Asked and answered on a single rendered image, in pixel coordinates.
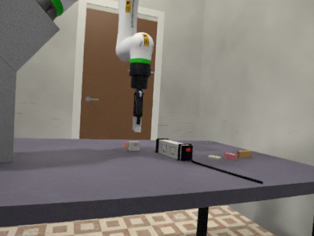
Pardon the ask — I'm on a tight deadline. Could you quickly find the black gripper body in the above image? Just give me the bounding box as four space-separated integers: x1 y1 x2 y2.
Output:
130 76 148 99

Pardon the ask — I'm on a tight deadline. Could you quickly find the small orange block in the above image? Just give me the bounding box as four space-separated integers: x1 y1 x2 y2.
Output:
237 150 252 158

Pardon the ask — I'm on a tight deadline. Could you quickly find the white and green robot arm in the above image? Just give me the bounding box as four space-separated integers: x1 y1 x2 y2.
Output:
36 0 154 78

